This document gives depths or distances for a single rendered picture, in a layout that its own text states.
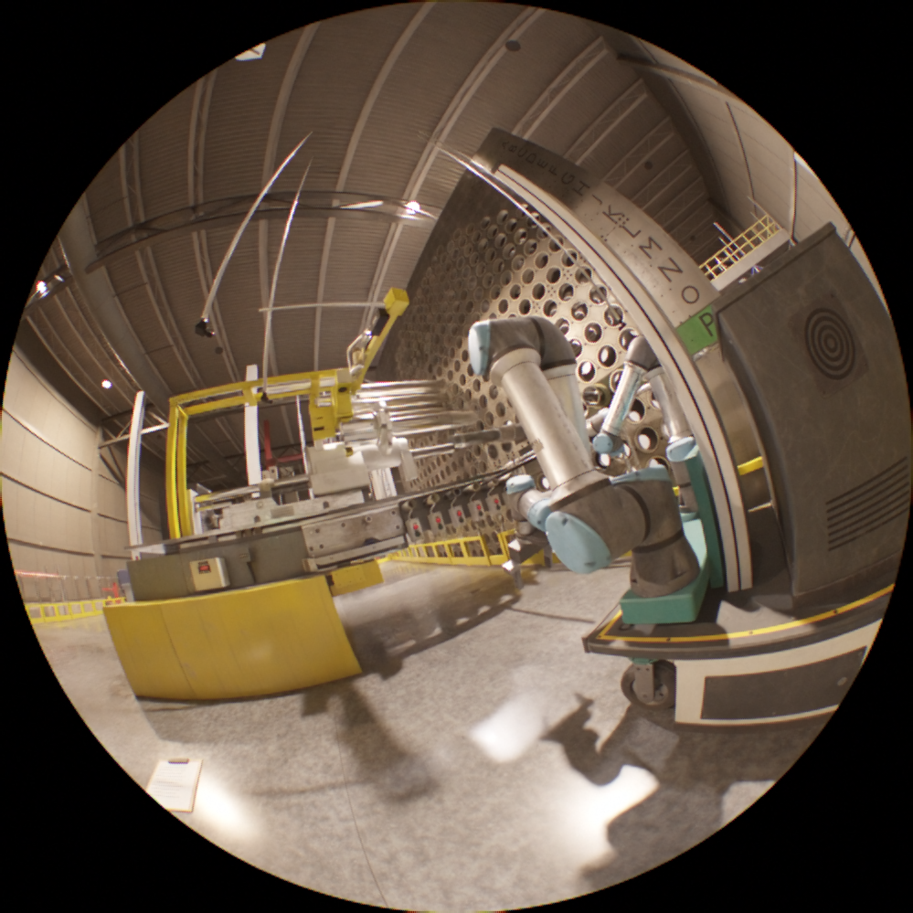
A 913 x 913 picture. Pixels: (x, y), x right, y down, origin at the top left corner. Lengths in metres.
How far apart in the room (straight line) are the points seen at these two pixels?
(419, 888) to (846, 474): 0.96
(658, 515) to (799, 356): 0.36
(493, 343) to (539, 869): 1.04
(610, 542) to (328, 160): 8.95
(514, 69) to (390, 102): 3.33
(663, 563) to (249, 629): 1.67
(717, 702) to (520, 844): 0.46
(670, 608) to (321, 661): 1.51
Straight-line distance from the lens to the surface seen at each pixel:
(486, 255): 4.39
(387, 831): 0.85
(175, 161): 9.76
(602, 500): 0.43
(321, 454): 2.05
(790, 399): 0.51
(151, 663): 2.12
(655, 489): 0.51
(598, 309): 2.90
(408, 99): 8.89
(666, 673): 0.77
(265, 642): 1.64
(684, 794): 0.75
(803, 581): 0.59
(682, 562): 0.55
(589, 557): 0.41
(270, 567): 1.97
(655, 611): 0.56
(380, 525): 1.91
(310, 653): 1.62
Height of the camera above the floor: 0.69
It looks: 12 degrees up
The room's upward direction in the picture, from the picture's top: 18 degrees counter-clockwise
